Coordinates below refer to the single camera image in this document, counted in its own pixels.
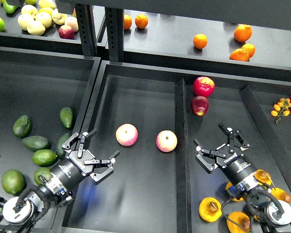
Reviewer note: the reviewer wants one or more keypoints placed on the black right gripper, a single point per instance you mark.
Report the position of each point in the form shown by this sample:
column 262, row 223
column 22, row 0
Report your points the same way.
column 237, row 168

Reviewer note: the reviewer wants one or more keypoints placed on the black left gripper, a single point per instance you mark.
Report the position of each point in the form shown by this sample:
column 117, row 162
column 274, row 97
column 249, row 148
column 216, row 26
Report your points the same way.
column 81, row 163

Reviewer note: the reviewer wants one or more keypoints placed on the dark green avocado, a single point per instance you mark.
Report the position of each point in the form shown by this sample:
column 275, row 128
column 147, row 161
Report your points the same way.
column 36, row 143

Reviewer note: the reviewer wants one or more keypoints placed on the yellow pear beside arm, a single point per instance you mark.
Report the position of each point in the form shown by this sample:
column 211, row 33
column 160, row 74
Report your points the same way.
column 229, row 185

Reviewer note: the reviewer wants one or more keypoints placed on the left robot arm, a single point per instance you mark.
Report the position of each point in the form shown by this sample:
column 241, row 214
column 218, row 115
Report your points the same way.
column 21, row 213

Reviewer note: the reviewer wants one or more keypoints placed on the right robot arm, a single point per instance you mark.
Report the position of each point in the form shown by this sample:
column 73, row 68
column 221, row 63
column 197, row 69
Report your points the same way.
column 271, row 212

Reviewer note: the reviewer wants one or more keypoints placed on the green avocado middle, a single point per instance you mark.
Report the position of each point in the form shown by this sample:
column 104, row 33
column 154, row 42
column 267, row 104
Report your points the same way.
column 44, row 157

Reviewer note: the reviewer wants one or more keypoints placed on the green avocado centre right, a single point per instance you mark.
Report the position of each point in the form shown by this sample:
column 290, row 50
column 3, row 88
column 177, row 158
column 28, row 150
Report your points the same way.
column 45, row 172

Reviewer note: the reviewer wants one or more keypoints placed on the green avocado upper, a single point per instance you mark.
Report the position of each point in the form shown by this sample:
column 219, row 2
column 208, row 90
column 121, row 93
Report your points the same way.
column 66, row 116

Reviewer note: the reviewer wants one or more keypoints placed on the dark avocado far left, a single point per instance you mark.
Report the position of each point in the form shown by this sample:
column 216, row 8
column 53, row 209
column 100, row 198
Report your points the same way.
column 22, row 126

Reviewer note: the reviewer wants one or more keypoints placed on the light green avocado large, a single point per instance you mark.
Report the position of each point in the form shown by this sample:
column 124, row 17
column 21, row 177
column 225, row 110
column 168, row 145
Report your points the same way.
column 13, row 181

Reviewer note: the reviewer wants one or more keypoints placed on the yellow pear bottom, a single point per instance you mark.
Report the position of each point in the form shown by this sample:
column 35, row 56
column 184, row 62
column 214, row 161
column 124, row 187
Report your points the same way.
column 238, row 222

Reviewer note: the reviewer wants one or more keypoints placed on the pale yellow pear front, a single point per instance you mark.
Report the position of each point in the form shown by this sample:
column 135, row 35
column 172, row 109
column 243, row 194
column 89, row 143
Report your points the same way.
column 36, row 28

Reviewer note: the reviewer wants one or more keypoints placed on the pale yellow pear right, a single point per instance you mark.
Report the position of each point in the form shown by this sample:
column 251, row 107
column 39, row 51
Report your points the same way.
column 58, row 18

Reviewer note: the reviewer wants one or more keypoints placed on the pale yellow pear middle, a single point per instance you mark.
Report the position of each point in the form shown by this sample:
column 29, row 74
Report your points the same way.
column 44, row 18

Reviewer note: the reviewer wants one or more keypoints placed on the pale yellow pear left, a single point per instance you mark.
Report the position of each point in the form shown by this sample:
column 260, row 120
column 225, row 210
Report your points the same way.
column 24, row 20

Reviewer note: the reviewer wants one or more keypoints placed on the dark red apple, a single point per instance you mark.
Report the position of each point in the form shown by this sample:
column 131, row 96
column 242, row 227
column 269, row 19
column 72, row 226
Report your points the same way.
column 199, row 105

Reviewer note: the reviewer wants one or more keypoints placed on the pink apple left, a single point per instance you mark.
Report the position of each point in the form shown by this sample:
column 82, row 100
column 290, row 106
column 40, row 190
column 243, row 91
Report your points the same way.
column 126, row 134

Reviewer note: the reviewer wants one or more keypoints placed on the pink apple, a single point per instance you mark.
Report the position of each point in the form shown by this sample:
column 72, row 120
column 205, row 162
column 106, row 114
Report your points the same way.
column 166, row 141
column 126, row 134

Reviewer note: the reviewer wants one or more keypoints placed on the pink apple right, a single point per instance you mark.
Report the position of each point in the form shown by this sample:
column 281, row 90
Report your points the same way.
column 166, row 141

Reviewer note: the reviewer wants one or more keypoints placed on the bright red apple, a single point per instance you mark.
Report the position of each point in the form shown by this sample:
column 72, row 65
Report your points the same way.
column 203, row 86

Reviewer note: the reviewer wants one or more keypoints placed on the orange cherry tomato cluster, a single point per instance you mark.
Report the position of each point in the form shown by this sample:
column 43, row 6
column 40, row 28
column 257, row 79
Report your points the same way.
column 281, row 109

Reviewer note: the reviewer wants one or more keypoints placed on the black middle divided bin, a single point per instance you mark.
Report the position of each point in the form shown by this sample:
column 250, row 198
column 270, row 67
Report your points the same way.
column 152, row 191

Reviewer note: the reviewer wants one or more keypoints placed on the orange right front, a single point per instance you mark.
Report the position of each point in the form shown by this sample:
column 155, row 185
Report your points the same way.
column 240, row 55

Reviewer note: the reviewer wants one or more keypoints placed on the orange right small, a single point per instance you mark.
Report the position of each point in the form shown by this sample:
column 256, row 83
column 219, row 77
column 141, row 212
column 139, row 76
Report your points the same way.
column 250, row 48

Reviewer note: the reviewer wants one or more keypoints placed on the orange on shelf middle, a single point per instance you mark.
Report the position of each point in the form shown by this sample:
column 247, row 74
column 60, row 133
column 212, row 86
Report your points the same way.
column 200, row 41

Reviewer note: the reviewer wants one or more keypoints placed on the large orange top right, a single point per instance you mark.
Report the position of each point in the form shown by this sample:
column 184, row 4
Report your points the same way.
column 242, row 33

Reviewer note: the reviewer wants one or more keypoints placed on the red apple on shelf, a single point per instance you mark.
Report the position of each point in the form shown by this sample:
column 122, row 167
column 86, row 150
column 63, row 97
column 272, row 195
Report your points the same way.
column 66, row 32

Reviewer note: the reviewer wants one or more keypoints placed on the pink peach on shelf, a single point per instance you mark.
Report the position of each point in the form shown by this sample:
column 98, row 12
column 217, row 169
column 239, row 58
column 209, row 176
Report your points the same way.
column 72, row 22

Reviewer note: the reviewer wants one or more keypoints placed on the orange on shelf left edge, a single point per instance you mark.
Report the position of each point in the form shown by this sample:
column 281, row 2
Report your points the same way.
column 127, row 22

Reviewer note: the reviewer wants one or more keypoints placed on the black shelf post left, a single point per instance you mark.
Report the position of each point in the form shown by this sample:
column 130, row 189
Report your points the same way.
column 87, row 32

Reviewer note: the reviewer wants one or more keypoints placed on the black shelf post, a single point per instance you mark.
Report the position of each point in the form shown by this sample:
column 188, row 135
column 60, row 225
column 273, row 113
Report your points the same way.
column 87, row 32
column 114, row 19

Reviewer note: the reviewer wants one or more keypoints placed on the black shelf post right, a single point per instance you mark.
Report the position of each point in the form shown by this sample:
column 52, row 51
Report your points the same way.
column 114, row 19

